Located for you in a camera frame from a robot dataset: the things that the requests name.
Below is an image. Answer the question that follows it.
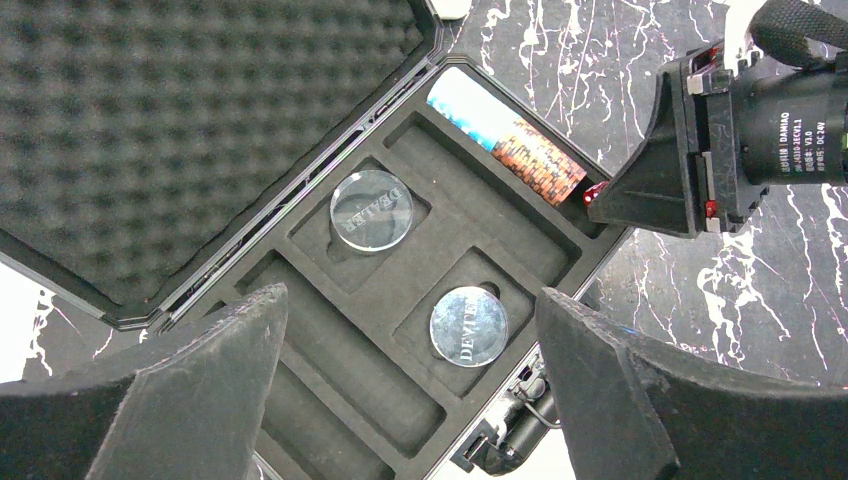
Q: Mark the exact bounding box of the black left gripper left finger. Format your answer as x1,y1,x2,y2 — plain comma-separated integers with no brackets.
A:
1,283,289,479

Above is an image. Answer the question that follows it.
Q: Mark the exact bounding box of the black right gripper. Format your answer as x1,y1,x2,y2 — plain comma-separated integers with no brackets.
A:
587,44,847,239

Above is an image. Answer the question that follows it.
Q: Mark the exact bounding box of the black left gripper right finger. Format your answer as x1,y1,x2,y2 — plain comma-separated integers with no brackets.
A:
535,288,847,479

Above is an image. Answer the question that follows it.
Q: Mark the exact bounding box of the red die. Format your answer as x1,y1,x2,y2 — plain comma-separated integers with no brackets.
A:
582,181,609,206

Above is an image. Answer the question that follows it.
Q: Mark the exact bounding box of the brown poker chip stack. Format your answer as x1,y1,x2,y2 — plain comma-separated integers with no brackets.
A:
492,117,587,207

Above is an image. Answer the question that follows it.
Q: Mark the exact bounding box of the clear round dealer button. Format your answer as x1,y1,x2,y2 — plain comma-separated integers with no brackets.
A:
429,286,509,368

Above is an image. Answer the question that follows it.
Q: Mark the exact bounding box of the blue poker chip stack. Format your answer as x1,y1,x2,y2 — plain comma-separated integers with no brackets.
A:
426,67,519,152

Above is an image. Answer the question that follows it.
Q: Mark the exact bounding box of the black poker set case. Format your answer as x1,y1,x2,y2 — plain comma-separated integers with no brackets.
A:
1,1,627,479

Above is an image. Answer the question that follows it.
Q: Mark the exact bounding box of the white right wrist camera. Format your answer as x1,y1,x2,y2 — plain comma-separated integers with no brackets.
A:
723,0,766,76

